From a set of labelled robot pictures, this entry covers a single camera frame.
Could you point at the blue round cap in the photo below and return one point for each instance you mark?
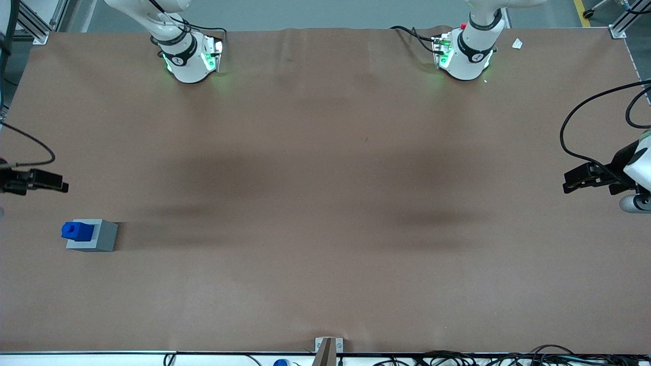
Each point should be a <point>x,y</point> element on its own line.
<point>280,363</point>

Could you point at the brown table mat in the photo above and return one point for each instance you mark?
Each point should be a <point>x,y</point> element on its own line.
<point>325,203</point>

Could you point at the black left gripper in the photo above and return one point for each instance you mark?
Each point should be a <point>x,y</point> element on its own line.
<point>619,161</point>

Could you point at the silver aluminium frame profile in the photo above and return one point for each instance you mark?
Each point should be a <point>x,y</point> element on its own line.
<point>623,23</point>
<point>33,25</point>

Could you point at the small white paper scrap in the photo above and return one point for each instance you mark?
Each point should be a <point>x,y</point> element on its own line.
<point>517,43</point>

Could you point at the silver metal bracket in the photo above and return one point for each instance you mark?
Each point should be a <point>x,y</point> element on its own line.
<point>319,344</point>

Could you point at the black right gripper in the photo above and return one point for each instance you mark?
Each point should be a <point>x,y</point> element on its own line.
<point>11,181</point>

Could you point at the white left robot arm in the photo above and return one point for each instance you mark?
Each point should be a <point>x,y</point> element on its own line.
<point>465,66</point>

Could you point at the blue plastic part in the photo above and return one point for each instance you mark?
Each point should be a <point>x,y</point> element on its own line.
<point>76,231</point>

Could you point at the black caster wheel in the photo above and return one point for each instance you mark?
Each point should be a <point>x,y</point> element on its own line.
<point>588,13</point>

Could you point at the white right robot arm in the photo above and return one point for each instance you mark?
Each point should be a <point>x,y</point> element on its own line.
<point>185,66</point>

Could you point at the gray square hollow base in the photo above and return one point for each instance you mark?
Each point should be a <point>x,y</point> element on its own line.
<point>104,236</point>

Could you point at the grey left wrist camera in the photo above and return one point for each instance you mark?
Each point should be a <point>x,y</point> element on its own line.
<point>633,203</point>

